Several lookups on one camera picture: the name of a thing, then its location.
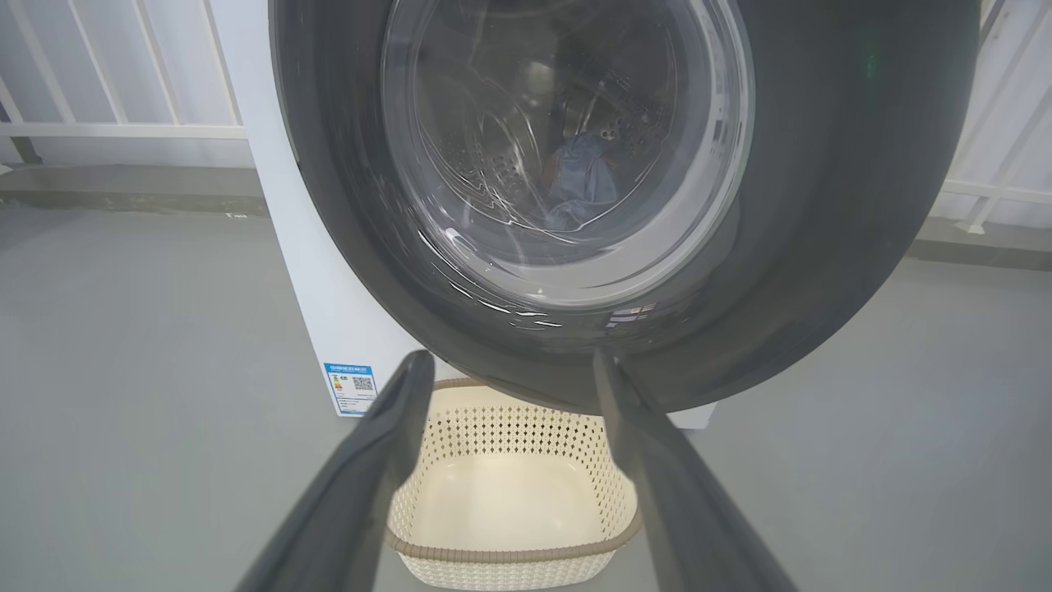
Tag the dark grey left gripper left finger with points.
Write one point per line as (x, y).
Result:
(353, 493)

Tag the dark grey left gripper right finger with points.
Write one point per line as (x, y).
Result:
(690, 510)

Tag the black round glass machine door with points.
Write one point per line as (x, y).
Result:
(822, 205)

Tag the blue cartoon print garment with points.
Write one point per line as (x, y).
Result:
(585, 181)

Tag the cream perforated laundry basket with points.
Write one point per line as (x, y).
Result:
(509, 501)

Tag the white front-load washing machine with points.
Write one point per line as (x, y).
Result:
(296, 271)

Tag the blue energy label sticker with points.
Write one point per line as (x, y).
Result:
(352, 388)

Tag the steel perforated drum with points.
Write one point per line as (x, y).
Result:
(493, 164)

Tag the white metal railing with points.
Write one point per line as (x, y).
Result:
(123, 130)

